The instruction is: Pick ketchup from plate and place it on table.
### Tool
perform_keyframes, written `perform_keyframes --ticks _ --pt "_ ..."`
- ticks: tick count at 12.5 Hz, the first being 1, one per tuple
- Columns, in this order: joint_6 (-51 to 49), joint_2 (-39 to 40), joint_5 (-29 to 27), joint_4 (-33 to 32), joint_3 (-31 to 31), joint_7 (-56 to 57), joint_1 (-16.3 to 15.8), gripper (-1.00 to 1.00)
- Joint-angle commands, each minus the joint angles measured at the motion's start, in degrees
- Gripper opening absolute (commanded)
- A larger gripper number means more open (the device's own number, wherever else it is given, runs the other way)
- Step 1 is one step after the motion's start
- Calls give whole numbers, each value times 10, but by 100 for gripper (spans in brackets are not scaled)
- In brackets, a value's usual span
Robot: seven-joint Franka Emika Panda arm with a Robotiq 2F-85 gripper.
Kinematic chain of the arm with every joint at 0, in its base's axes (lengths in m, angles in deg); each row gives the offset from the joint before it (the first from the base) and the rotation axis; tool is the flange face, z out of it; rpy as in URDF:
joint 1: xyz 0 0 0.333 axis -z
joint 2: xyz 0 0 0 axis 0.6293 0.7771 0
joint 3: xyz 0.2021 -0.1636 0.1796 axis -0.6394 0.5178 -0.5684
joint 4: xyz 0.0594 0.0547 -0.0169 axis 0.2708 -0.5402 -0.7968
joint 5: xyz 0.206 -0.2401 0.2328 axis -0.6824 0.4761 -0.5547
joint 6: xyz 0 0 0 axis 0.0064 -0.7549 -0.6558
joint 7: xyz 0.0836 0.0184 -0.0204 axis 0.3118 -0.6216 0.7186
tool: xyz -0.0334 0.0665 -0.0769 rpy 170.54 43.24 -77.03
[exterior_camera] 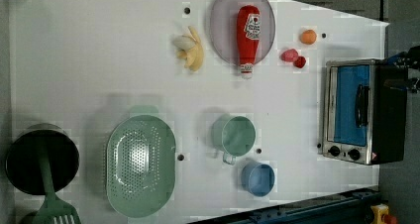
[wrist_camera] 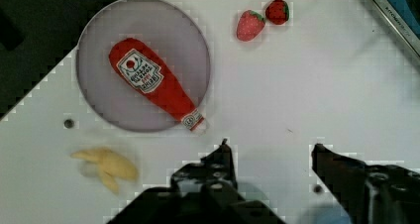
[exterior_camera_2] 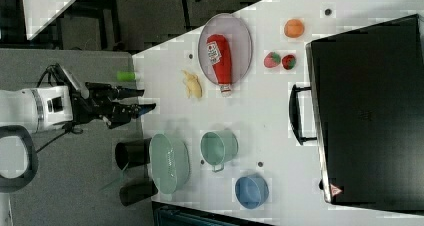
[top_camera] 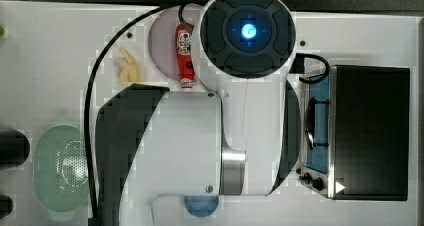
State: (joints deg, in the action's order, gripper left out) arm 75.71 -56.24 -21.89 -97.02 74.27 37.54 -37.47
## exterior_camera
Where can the peeled plush banana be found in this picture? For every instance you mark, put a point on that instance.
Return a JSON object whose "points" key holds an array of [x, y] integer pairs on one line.
{"points": [[189, 48]]}

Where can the black pot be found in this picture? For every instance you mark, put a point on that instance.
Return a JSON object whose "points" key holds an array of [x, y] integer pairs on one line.
{"points": [[22, 163]]}

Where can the blue metal rail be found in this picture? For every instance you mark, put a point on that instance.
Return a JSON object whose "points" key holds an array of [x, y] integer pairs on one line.
{"points": [[350, 207]]}

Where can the red strawberry toy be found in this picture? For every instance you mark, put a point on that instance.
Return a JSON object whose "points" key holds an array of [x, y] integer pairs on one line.
{"points": [[300, 62]]}

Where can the green oval colander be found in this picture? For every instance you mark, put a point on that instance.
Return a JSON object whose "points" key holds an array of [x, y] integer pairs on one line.
{"points": [[140, 166]]}

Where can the small orange fruit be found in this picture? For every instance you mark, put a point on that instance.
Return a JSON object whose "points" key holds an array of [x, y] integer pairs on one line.
{"points": [[308, 37]]}

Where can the red plush ketchup bottle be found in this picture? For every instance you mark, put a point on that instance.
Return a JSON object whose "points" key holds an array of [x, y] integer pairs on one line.
{"points": [[248, 38]]}

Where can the grey round plate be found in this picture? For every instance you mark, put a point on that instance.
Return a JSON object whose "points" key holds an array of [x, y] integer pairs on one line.
{"points": [[222, 23]]}

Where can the green mug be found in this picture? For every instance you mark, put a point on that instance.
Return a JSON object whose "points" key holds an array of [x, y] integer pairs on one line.
{"points": [[233, 136]]}

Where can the silver toaster oven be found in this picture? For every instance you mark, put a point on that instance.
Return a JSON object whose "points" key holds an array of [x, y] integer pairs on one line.
{"points": [[365, 104]]}

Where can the green slotted spatula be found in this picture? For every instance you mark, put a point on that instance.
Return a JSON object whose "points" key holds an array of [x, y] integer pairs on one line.
{"points": [[53, 210]]}

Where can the pink strawberry toy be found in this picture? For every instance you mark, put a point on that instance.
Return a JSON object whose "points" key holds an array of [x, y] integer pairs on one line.
{"points": [[289, 55]]}

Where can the yellow red emergency button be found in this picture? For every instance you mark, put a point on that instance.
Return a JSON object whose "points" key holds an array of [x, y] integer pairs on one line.
{"points": [[381, 215]]}

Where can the blue cup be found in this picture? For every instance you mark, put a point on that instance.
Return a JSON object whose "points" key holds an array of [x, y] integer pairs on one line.
{"points": [[257, 178]]}

